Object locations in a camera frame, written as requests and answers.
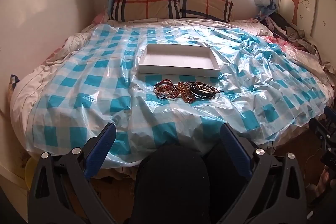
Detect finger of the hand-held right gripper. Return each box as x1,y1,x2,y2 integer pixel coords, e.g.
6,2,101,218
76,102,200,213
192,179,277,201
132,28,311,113
308,118,332,148
323,106,336,123

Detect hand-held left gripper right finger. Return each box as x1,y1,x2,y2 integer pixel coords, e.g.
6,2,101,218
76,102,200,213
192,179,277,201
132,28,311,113
218,123,307,224

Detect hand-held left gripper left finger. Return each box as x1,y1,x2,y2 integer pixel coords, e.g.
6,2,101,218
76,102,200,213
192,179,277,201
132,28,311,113
28,123,117,224

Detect black leather bracelets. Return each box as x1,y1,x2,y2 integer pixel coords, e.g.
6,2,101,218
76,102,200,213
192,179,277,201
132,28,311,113
189,81,220,99

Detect amber bead bracelet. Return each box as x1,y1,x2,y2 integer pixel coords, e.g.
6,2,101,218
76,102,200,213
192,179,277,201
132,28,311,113
177,81,197,104

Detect white shallow cardboard box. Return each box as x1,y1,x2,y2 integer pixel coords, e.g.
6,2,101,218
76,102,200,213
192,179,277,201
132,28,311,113
136,43,221,78

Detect person's right hand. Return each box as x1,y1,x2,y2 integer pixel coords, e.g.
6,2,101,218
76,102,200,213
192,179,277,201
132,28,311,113
318,165,336,199

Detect blue checkered plastic sheet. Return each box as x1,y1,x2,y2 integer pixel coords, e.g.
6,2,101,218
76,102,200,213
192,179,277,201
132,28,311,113
26,22,330,169

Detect black trousers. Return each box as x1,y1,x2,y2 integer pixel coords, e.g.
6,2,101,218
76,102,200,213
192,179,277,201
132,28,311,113
131,144,238,224

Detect yellow plastic basin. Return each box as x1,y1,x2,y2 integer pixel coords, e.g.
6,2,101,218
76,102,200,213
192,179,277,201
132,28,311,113
24,157,38,191

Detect pile of clothes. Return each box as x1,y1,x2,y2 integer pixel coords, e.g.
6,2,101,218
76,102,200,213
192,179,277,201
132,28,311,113
259,11,320,54

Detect pink cloth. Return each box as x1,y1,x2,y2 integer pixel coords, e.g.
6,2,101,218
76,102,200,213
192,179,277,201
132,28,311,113
91,13,109,25

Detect plaid pillow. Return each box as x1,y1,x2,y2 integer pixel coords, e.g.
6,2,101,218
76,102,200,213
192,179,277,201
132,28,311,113
109,0,183,22
165,0,234,23

